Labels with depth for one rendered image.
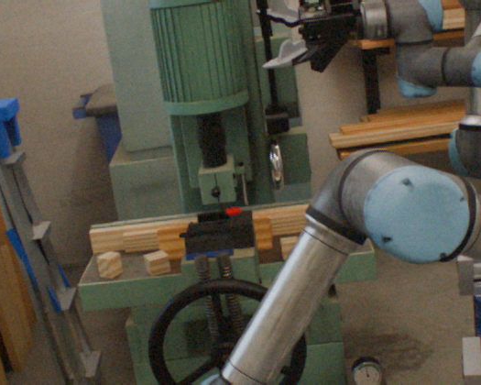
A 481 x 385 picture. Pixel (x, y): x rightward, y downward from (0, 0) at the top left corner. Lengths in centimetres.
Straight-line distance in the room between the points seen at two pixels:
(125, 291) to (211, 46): 52
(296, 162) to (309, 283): 77
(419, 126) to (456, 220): 277
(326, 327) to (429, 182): 74
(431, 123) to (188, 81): 231
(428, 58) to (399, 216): 62
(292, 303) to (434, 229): 25
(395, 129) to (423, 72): 219
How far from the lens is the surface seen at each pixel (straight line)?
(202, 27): 159
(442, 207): 101
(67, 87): 414
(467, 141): 189
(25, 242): 249
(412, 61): 158
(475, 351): 151
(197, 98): 161
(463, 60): 153
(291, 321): 116
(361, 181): 105
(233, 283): 143
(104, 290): 167
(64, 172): 424
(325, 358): 172
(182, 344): 170
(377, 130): 375
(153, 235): 178
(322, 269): 115
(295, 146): 187
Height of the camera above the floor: 152
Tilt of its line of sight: 17 degrees down
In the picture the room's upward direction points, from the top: 8 degrees counter-clockwise
